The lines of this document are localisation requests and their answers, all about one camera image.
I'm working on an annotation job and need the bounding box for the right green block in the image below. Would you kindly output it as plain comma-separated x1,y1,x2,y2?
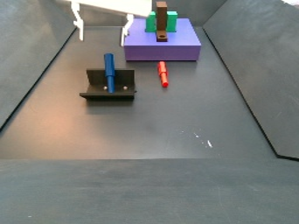
165,11,177,32

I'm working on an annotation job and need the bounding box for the black angle fixture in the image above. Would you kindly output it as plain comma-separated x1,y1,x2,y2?
79,69,136,101

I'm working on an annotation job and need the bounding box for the blue peg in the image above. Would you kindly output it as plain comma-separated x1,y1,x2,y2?
104,53,115,94

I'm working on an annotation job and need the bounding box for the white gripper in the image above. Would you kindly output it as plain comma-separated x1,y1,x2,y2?
61,0,152,46

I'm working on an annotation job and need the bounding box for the red peg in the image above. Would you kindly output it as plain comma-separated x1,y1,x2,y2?
157,61,168,88

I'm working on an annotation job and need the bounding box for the left green block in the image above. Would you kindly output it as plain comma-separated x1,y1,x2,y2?
144,11,156,32

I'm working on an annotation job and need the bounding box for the brown L-shaped block with hole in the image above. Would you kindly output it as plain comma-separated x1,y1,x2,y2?
156,1,167,42

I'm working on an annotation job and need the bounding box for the purple base block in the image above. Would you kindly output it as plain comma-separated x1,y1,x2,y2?
124,18,201,61

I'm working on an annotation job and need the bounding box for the green block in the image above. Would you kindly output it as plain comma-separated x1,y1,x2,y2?
144,11,156,32
165,11,177,32

